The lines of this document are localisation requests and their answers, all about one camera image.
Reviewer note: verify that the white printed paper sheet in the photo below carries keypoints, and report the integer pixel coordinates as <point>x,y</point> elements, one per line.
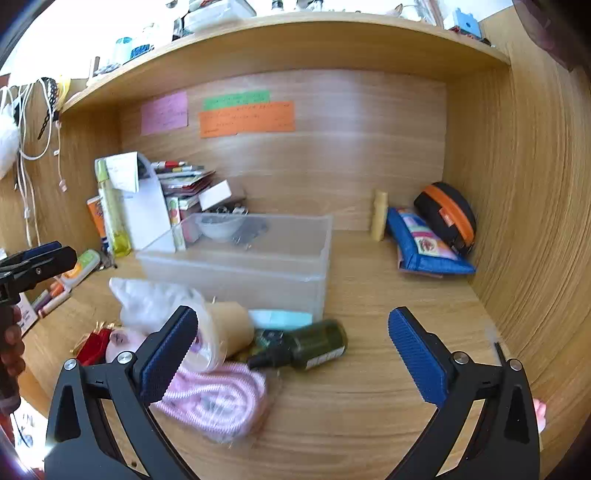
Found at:
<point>122,170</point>

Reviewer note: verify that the white cloth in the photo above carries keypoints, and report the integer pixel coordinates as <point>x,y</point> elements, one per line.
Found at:
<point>147,300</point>

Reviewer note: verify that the yellow spray bottle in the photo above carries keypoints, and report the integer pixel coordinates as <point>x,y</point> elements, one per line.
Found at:
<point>113,221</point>

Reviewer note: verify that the black pen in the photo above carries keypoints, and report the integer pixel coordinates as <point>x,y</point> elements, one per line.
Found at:
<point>501,353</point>

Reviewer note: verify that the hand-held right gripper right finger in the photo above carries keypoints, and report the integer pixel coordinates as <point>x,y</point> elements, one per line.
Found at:
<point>415,355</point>

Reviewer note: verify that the pink paper note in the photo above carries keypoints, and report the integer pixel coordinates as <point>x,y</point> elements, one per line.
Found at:
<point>164,113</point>

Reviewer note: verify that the black orange zip case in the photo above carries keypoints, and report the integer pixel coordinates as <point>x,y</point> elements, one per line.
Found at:
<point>450,212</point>

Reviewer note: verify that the blue white box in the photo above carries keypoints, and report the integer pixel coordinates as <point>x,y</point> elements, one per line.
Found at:
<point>467,22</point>

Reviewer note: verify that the orange label sanitizer bottle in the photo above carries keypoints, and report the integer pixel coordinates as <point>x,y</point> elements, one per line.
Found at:
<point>82,266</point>

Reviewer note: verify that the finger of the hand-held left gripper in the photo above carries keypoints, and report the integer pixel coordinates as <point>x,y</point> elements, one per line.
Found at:
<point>41,250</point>
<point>46,267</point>

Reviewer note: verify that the dark maroon round object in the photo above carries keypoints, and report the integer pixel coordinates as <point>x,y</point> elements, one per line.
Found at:
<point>549,32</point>

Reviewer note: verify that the beige round tub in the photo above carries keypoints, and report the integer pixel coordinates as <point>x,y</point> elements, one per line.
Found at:
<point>231,327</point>

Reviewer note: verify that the dark green bottle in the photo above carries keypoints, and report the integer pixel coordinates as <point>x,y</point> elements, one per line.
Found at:
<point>314,346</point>

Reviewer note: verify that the red pouch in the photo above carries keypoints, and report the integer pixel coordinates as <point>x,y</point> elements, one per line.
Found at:
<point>92,346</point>

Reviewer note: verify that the red white pen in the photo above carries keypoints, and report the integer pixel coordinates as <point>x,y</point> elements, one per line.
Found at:
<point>173,165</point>

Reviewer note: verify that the stack of books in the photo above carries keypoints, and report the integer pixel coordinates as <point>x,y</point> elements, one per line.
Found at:
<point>184,182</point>

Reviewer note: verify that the white storage box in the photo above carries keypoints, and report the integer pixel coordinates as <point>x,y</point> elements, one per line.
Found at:
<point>217,16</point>

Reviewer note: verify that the teal paper card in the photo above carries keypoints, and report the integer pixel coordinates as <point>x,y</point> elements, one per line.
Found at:
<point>281,318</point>

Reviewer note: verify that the pink round device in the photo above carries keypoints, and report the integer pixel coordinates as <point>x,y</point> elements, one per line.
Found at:
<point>122,344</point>

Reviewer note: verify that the wooden desktop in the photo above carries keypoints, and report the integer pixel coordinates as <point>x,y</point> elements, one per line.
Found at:
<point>369,415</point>

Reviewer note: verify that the clear bowl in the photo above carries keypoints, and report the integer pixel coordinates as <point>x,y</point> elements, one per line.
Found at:
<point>219,227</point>

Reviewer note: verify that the wooden shelf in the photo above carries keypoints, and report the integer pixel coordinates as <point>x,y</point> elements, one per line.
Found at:
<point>286,46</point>

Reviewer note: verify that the orange marker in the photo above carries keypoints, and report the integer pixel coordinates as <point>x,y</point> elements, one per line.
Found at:
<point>57,291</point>

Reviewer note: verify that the small white box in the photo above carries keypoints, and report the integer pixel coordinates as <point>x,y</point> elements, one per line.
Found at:
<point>214,194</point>

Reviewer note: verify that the yellow hanging item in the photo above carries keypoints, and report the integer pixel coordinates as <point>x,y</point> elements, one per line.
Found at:
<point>64,90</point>

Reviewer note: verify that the person's left hand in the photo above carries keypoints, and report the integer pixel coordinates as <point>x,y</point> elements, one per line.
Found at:
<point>14,346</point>

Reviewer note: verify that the yellow tube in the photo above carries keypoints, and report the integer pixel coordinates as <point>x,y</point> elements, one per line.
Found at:
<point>378,214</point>

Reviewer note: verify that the fruit print box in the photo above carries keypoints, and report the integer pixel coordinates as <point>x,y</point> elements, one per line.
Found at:
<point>176,221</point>

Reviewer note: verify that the white fluffy toy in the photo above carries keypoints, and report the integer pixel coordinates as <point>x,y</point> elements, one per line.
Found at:
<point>7,143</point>

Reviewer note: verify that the white paper folder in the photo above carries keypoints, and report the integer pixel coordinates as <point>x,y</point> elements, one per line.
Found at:
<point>145,217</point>

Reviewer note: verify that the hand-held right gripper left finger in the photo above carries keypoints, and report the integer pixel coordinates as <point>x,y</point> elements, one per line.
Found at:
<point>168,355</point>

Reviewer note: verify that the pink cloth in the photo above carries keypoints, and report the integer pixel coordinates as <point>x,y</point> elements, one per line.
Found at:
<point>540,415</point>

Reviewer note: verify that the teal cup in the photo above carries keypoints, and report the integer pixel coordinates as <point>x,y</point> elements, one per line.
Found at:
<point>123,50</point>

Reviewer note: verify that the clear plastic bin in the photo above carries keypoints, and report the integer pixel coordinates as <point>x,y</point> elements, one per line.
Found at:
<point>258,272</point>

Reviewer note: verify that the orange paper note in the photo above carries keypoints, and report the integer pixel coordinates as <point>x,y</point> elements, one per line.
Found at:
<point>247,120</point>

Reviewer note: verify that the green paper note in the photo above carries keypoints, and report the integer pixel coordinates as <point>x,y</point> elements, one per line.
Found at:
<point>236,100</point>

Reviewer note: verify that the blue patchwork pouch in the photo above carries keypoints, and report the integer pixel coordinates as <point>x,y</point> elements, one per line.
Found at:
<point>425,244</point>

